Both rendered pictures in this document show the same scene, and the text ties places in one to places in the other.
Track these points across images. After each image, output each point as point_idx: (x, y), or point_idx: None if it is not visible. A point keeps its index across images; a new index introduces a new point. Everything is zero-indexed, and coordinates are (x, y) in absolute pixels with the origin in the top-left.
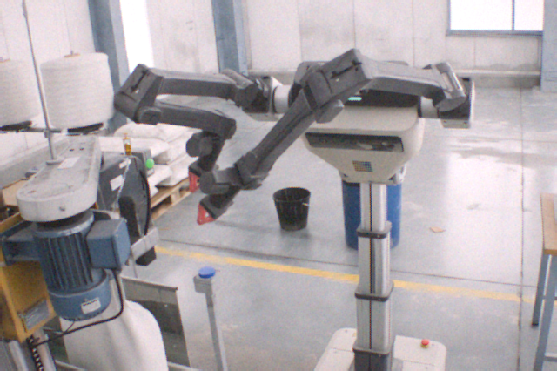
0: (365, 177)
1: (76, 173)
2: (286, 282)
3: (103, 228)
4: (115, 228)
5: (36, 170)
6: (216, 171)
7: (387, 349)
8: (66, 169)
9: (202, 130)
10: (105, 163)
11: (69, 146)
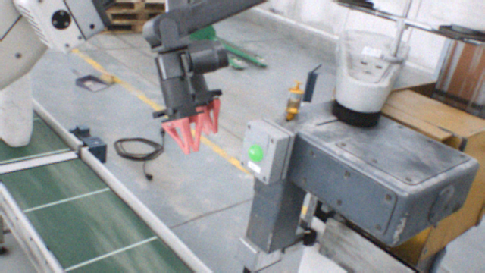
0: None
1: (357, 39)
2: None
3: (327, 70)
4: (317, 65)
5: (453, 149)
6: (216, 40)
7: None
8: (370, 46)
9: (191, 41)
10: (329, 108)
11: (386, 75)
